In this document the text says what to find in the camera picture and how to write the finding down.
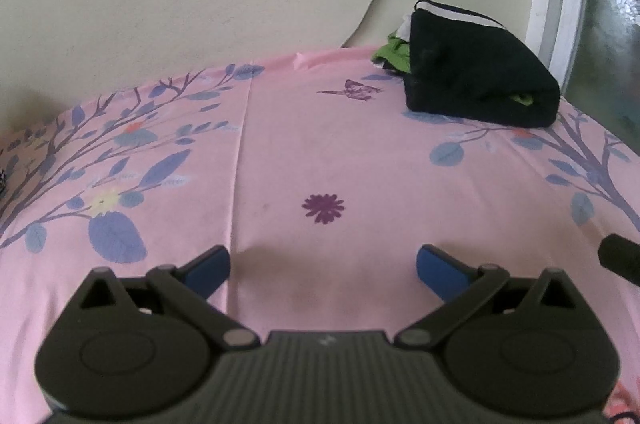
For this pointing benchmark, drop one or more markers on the green garment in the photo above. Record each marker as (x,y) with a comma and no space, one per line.
(395,51)

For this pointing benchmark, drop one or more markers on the pink floral bedsheet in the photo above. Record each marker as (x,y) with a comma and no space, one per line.
(320,144)

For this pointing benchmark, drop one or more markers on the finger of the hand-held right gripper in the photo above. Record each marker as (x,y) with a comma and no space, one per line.
(622,256)

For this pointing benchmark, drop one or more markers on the black garment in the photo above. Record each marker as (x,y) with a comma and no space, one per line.
(475,69)

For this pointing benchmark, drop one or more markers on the white garment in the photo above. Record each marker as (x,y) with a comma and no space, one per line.
(405,26)

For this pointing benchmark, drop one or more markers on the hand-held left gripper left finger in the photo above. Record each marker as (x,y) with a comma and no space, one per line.
(211,271)

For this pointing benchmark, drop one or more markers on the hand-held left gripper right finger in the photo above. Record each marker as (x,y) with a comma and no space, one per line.
(436,274)

